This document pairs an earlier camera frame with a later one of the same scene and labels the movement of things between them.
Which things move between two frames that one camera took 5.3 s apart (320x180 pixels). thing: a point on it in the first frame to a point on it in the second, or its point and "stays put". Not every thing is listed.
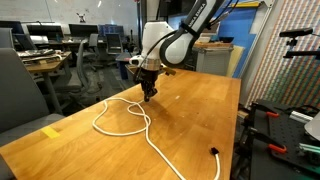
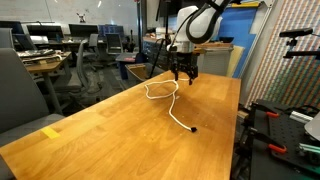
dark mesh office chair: [113, 43] stays put
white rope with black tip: [215, 151] to [173, 95]
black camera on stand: [297, 33] stays put
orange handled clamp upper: [268, 112] stays put
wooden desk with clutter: [41, 61] stays put
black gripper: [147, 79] to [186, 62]
